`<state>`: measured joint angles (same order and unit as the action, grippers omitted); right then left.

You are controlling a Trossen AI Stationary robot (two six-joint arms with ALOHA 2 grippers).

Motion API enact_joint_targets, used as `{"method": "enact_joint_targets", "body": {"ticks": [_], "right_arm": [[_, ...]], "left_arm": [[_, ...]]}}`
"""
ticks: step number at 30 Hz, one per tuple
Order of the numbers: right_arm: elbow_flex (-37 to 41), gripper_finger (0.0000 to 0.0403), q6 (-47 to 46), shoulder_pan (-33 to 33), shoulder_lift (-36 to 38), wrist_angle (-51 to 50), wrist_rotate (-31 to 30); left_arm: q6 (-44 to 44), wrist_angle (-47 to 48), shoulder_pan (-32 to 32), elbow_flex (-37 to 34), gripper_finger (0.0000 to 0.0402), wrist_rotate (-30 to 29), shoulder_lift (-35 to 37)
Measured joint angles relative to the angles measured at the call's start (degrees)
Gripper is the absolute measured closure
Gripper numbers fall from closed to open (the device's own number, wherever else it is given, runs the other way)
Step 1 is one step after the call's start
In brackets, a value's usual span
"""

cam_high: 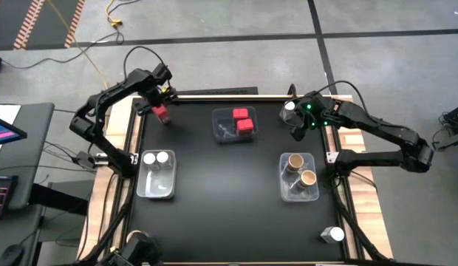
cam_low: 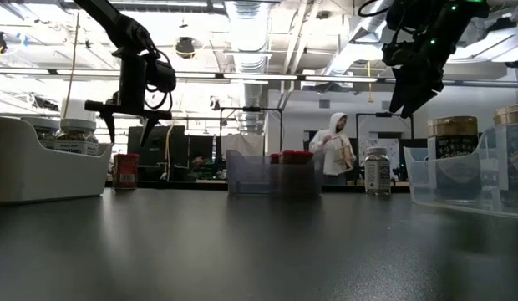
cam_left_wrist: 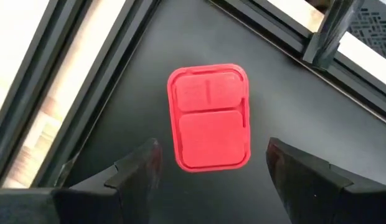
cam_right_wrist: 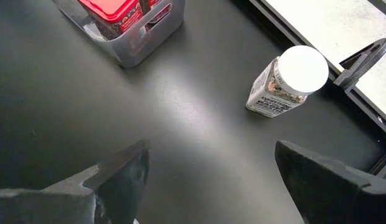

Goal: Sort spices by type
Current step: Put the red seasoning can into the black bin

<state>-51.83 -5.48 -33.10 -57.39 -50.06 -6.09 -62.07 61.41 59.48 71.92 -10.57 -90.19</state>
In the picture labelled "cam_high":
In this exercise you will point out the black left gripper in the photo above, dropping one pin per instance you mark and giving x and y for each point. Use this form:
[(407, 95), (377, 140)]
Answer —
[(157, 94)]

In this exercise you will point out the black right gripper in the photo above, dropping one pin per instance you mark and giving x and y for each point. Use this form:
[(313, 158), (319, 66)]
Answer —
[(315, 111)]

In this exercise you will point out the red-lidded spice tin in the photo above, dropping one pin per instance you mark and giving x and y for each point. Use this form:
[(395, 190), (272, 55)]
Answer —
[(160, 112), (245, 126), (240, 113)]

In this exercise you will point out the white-capped spice jar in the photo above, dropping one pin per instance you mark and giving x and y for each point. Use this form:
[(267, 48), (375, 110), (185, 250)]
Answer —
[(289, 107), (336, 234), (149, 159), (163, 157)]

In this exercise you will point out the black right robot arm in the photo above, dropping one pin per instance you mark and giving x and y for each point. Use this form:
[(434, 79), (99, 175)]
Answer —
[(380, 127)]

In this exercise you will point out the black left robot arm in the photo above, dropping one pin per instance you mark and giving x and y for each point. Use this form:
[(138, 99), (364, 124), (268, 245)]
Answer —
[(103, 94)]

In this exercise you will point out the grey translucent plastic bin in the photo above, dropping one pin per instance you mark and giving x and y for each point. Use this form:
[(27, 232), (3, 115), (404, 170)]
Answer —
[(223, 129)]

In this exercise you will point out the clear plastic bin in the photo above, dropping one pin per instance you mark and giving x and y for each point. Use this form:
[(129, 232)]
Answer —
[(299, 194)]

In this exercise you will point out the white translucent plastic bin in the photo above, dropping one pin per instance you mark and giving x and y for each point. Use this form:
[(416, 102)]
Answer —
[(157, 188)]

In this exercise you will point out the grey desk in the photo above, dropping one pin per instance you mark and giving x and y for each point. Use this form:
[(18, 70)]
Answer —
[(33, 122)]

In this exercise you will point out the dark floor mat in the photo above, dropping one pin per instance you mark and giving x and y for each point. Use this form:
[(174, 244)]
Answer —
[(55, 22)]

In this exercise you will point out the white paper sheet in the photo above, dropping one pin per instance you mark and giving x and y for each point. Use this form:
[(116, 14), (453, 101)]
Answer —
[(7, 109)]

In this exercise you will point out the computer monitor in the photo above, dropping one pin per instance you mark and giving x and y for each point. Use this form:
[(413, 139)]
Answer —
[(5, 133)]

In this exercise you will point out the black equipment stand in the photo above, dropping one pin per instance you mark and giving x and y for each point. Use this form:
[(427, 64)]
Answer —
[(454, 118)]

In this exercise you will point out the backlit keyboard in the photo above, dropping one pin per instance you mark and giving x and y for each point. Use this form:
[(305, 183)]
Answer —
[(1, 199)]

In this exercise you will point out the black computer mouse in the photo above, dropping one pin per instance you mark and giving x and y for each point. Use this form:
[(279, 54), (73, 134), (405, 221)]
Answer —
[(9, 255)]

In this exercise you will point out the black camera device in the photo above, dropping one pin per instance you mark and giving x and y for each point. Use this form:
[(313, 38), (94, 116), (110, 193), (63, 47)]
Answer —
[(140, 251)]

